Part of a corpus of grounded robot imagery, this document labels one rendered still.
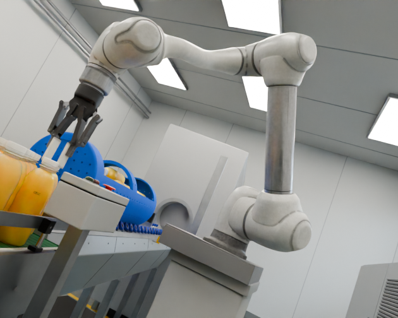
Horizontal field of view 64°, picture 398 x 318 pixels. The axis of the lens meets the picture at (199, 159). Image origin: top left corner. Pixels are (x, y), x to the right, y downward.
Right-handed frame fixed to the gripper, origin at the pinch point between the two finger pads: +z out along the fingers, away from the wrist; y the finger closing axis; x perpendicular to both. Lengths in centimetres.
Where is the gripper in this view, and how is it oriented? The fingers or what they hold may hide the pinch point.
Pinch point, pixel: (57, 153)
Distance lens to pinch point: 94.6
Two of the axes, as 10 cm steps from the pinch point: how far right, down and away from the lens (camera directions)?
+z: -4.0, 9.0, -2.0
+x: -1.1, -2.6, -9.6
